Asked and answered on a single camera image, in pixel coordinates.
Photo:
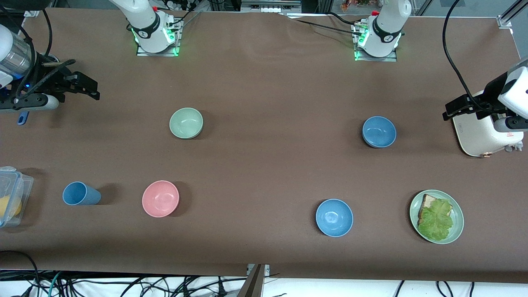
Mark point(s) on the dusky blue bowl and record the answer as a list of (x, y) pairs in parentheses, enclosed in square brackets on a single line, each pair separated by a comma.
[(378, 132)]

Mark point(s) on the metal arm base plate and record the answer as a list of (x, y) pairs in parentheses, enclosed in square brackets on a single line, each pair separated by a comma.
[(142, 53), (390, 59)]

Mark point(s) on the pale green bowl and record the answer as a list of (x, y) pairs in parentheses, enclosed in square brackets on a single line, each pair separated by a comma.
[(186, 123)]

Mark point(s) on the aluminium frame profile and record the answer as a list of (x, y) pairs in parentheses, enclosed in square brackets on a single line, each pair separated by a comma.
[(509, 18)]

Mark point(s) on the yellow fruit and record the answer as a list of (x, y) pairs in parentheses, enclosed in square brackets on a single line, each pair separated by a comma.
[(9, 207)]

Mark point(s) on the grey power strip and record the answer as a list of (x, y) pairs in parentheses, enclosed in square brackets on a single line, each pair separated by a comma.
[(270, 6)]

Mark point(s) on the white power strip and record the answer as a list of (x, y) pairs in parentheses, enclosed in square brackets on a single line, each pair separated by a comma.
[(179, 5)]

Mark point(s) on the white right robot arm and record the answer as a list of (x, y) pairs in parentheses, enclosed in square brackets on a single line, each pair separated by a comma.
[(144, 29)]

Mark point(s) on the bright blue bowl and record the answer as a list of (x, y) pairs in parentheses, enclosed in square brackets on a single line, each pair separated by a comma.
[(334, 218)]

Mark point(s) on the white bread slice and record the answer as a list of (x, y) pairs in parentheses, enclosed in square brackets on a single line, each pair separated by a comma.
[(427, 204)]

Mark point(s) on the glass lid with blue knob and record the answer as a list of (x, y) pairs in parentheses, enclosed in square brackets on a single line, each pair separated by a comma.
[(51, 57)]

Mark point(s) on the metal mount post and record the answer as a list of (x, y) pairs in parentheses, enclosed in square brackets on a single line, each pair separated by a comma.
[(253, 284)]

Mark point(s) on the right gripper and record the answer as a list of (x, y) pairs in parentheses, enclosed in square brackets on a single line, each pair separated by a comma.
[(46, 79)]

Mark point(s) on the pink bowl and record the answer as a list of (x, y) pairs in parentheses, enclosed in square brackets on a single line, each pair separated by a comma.
[(160, 199)]

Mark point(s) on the cream white toaster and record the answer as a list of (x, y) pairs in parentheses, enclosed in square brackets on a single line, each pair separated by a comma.
[(478, 136)]

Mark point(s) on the green lettuce leaf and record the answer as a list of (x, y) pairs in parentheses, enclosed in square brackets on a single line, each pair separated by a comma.
[(437, 220)]

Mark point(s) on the brown table mat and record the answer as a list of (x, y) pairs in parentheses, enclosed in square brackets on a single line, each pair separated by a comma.
[(264, 185)]

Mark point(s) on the clear plastic food container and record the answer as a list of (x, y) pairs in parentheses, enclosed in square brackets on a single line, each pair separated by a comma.
[(12, 181)]

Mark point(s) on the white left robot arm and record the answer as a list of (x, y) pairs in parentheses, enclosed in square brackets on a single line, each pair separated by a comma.
[(385, 29)]

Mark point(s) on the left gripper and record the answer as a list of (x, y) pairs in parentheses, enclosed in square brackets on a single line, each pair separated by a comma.
[(491, 91)]

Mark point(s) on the blue plastic cup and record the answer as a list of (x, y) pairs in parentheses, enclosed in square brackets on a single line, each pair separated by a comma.
[(78, 194)]

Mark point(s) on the pale green plate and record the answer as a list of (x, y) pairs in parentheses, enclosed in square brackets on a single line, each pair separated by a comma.
[(458, 222)]

